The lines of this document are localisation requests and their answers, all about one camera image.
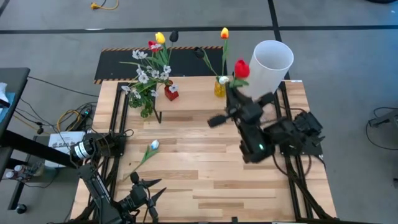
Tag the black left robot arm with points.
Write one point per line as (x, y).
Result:
(99, 189)

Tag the white blossom artificial spray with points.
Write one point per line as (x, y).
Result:
(143, 77)

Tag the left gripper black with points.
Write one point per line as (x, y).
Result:
(136, 196)

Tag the white capped small bottle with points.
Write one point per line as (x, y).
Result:
(18, 168)
(9, 175)

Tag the yellow orange artificial tulip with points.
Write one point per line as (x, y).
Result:
(224, 32)

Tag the black aluminium mounting frame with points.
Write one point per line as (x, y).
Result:
(119, 84)
(298, 205)

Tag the black hazard striped floor mat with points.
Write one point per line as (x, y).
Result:
(186, 67)

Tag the black side desk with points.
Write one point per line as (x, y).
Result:
(15, 81)

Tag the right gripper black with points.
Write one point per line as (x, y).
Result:
(248, 112)

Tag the yellow glass vase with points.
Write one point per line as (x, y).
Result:
(219, 90)

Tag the red glass vase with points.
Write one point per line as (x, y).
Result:
(171, 93)

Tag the wooden shelf with black legs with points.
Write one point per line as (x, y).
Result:
(192, 99)

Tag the small electronics clutter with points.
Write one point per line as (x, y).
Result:
(31, 169)

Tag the black artificial tulip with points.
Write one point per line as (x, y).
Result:
(173, 36)
(199, 53)

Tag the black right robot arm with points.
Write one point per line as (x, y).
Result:
(258, 146)

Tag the white shade table lamp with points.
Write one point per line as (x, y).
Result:
(270, 68)

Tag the white crumpled paper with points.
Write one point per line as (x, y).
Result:
(2, 91)

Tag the white printed cardboard box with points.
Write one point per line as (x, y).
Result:
(62, 141)

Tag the white blue artificial tulip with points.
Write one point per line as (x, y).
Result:
(223, 80)
(154, 144)

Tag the red artificial tulip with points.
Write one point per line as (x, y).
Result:
(242, 69)
(154, 46)

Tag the black floor device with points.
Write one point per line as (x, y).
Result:
(388, 119)

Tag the green leafy sprig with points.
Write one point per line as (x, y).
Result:
(143, 107)

